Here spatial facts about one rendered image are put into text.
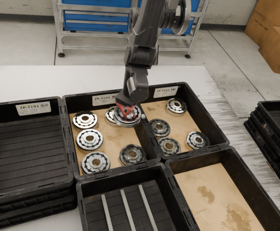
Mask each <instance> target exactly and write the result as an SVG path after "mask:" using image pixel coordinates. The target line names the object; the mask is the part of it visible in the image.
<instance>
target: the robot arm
mask: <svg viewBox="0 0 280 231"><path fill-rule="evenodd" d="M165 1H166V0H142V4H141V8H140V12H139V16H138V19H137V22H136V24H135V26H134V28H133V30H132V35H131V37H130V39H129V44H128V46H127V48H126V52H125V55H124V59H123V60H124V64H125V75H124V84H123V89H122V90H121V91H120V92H119V93H118V94H117V95H116V97H115V103H116V105H117V106H118V107H119V108H120V110H121V112H122V114H123V116H125V117H127V116H128V114H129V113H130V112H131V111H132V110H133V109H134V108H135V105H136V104H137V103H139V102H143V101H145V100H146V99H147V98H148V97H149V91H148V87H149V83H148V79H147V75H148V70H147V69H151V67H152V65H154V63H155V61H156V58H157V51H156V49H157V48H156V42H157V39H158V38H157V35H158V27H159V22H160V18H161V15H162V11H163V8H164V5H165ZM123 107H125V108H126V109H127V110H128V111H127V113H125V112H124V109H123Z"/></svg>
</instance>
